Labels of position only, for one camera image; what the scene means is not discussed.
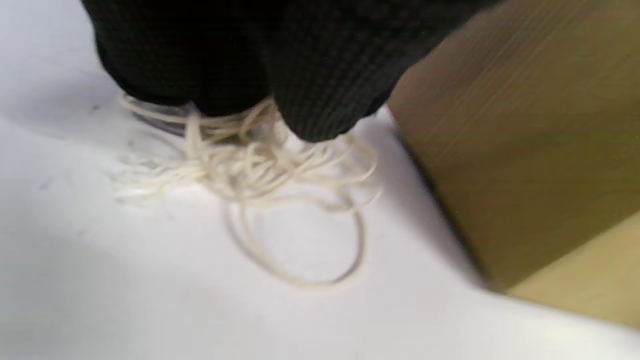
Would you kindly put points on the brown cardboard box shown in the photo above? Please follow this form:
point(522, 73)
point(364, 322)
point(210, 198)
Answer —
point(525, 150)

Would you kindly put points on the person's left hand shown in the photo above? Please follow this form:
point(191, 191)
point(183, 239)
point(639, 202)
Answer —
point(300, 50)

